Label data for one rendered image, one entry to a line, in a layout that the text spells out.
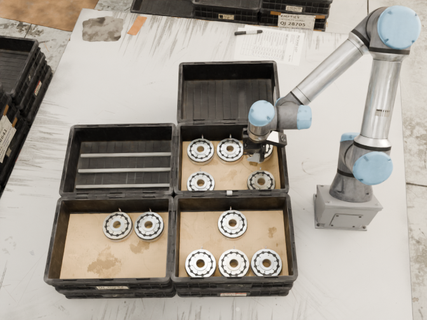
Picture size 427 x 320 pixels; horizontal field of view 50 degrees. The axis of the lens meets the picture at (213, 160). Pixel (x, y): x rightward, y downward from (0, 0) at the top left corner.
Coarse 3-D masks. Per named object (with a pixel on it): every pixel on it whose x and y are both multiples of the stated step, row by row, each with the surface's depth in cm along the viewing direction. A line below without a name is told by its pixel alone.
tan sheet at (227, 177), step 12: (216, 144) 178; (216, 156) 175; (276, 156) 174; (192, 168) 172; (204, 168) 172; (216, 168) 172; (228, 168) 172; (240, 168) 172; (252, 168) 172; (264, 168) 172; (276, 168) 172; (216, 180) 170; (228, 180) 170; (240, 180) 169; (276, 180) 169
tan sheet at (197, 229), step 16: (192, 224) 161; (208, 224) 161; (256, 224) 161; (272, 224) 160; (192, 240) 158; (208, 240) 158; (224, 240) 158; (240, 240) 158; (256, 240) 158; (272, 240) 158
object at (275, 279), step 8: (176, 200) 155; (288, 200) 154; (176, 208) 153; (288, 208) 153; (176, 216) 152; (288, 216) 151; (176, 224) 151; (288, 224) 150; (176, 232) 149; (176, 240) 148; (296, 256) 144; (296, 264) 143; (296, 272) 142; (176, 280) 141; (184, 280) 141; (192, 280) 143; (200, 280) 141; (208, 280) 141; (216, 280) 141; (224, 280) 141; (232, 280) 141; (240, 280) 141; (248, 280) 141; (256, 280) 141; (264, 280) 141; (272, 280) 141; (280, 280) 141; (288, 280) 141
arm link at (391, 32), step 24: (384, 24) 127; (408, 24) 127; (384, 48) 131; (408, 48) 131; (384, 72) 134; (384, 96) 135; (384, 120) 138; (360, 144) 141; (384, 144) 139; (360, 168) 140; (384, 168) 140
